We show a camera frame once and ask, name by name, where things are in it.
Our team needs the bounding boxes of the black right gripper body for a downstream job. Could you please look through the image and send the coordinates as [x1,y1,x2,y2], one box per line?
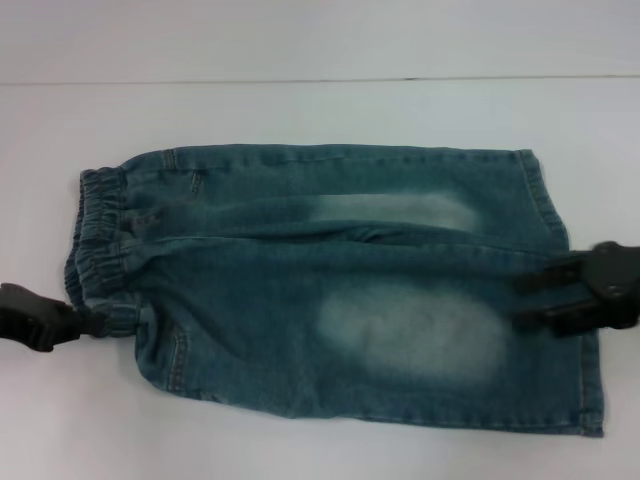
[582,241,640,331]

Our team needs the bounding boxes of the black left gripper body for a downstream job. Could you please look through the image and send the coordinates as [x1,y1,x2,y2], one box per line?
[0,282,77,352]

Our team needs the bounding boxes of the blue denim shorts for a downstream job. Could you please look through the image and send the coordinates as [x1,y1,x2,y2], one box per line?
[62,143,601,440]

